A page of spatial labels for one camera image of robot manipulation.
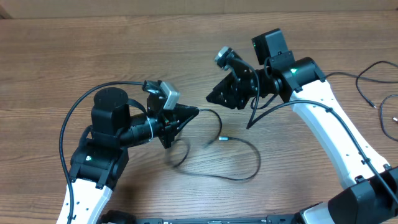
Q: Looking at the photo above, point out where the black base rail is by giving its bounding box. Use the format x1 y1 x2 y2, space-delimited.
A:
99 203 327 224

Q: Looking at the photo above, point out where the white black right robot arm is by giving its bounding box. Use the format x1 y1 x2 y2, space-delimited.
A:
206 29 397 223

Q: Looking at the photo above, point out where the black USB cable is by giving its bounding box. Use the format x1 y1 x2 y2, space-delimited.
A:
355 60 398 143
325 71 398 85
166 108 262 182

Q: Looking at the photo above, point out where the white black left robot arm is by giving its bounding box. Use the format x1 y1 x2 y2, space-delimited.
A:
57 81 200 223

